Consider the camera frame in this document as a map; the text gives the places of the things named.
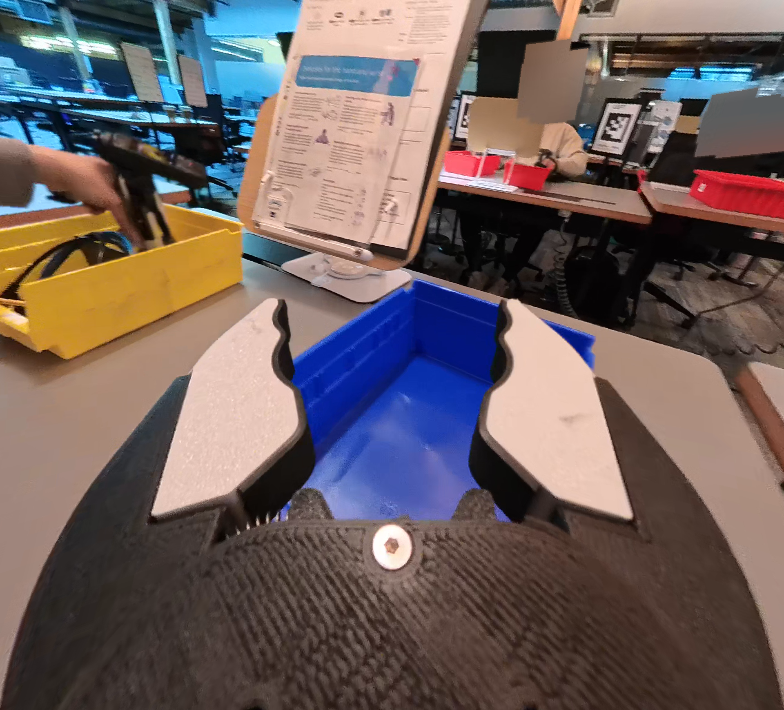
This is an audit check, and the black ethernet cable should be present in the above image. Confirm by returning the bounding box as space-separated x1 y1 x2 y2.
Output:
12 231 132 307

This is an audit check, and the person's left hand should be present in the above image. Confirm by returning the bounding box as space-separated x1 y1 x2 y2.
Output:
32 147 142 245

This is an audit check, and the red plastic bin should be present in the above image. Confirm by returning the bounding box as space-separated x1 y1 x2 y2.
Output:
503 162 552 191
444 151 501 177
690 170 784 218

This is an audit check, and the plain printed instruction sheet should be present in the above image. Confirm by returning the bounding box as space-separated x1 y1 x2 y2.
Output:
293 0 485 252

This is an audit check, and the instruction sheet on stand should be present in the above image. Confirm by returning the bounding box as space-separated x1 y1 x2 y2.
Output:
238 0 504 303

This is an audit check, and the blue plastic bin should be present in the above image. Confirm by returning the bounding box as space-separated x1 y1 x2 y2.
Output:
285 279 595 524

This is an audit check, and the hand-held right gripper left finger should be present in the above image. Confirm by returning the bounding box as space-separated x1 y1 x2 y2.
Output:
150 298 316 533

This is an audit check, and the grey table with wooden edge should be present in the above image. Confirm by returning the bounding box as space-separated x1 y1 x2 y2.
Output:
732 361 784 454

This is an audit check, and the yellow plastic bin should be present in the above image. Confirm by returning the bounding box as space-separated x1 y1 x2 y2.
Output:
0 202 245 361

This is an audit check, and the instruction sheet with blue banner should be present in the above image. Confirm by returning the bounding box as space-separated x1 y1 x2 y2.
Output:
263 55 423 247

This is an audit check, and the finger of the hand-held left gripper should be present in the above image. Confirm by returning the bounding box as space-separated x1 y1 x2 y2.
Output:
124 188 158 253
149 193 178 247

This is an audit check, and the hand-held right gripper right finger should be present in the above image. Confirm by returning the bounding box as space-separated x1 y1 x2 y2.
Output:
468 298 635 524

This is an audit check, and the checkered marker board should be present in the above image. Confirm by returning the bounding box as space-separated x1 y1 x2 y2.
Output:
593 100 643 156

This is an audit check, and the brown notice board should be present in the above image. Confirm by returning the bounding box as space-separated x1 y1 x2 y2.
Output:
121 42 164 103
178 55 209 107

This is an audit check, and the black backpack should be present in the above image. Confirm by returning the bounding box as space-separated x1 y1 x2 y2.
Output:
563 245 638 325

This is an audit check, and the grey desk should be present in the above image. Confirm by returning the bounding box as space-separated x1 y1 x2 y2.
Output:
0 260 784 619

